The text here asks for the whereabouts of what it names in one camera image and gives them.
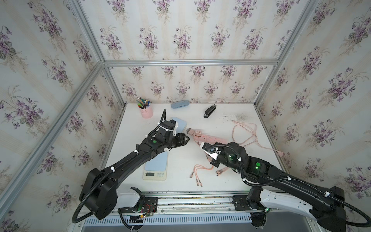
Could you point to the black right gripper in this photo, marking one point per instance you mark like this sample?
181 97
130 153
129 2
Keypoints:
222 146

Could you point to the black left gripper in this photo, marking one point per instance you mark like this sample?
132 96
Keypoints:
181 139

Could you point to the pink USB charger adapter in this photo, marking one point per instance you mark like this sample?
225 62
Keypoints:
193 132

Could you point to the pink power strip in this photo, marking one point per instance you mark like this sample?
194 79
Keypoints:
209 139

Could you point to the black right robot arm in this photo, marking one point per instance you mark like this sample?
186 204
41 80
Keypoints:
273 188

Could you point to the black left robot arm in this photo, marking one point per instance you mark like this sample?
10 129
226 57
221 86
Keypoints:
99 194

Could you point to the far blue kitchen scale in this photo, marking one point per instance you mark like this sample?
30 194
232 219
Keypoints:
181 124

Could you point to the blue kitchen scale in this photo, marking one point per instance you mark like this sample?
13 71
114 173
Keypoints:
181 124
156 168

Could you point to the near blue kitchen scale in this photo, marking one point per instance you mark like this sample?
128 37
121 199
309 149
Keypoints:
156 168

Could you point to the blue glasses case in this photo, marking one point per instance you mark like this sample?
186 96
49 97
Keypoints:
180 104

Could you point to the black stapler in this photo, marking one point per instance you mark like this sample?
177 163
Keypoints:
209 111

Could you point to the pink pen holder cup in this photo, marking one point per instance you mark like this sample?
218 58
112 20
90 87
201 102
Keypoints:
146 113

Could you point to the coloured pens bunch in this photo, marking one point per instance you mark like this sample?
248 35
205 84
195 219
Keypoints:
143 103

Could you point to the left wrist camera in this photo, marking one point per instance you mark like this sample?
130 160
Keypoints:
175 127

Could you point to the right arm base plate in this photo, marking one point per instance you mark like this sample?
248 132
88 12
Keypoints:
246 203

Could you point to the aluminium mounting rail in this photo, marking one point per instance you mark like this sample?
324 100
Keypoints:
202 203

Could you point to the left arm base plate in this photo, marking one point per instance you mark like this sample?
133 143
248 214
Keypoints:
135 201

